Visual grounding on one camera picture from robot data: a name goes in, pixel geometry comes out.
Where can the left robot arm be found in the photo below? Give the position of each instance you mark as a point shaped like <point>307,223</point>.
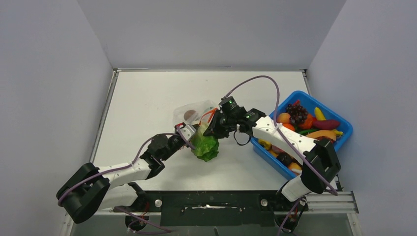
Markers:
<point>84,192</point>

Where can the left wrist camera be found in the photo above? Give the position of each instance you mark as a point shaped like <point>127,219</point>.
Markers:
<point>186,131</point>

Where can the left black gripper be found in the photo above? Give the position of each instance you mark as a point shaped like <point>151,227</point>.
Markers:
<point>186,145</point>

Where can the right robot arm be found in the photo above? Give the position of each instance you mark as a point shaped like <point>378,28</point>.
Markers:
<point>318,158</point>

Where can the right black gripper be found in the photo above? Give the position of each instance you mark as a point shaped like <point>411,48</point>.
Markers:
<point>214,130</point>

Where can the dark plum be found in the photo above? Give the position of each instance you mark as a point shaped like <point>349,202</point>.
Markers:
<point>285,159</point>

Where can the clear zip bag orange zipper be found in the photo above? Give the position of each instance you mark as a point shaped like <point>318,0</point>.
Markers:
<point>205,111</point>

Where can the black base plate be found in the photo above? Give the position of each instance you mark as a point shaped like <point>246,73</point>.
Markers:
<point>213,208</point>

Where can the purple grapes bunch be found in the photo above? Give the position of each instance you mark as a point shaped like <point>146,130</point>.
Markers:
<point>298,114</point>

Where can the purple sweet potato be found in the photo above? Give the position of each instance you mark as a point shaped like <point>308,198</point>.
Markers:
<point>330,124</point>

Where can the yellow bell pepper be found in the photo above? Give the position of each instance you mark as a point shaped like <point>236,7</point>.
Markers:
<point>265,144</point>

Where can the green lettuce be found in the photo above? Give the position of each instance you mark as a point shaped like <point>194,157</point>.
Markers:
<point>205,147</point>

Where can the peach apricot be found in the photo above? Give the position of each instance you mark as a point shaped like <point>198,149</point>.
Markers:
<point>284,118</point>

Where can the blue plastic bin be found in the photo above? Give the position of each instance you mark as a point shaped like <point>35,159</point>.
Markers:
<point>310,104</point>

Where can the yellow banana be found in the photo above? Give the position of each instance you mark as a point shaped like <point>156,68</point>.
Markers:
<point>319,115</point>

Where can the pink peach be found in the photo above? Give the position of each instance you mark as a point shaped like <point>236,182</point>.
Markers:
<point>277,150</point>

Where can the brown kiwi potato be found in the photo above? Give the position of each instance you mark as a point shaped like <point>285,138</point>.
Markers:
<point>189,114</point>

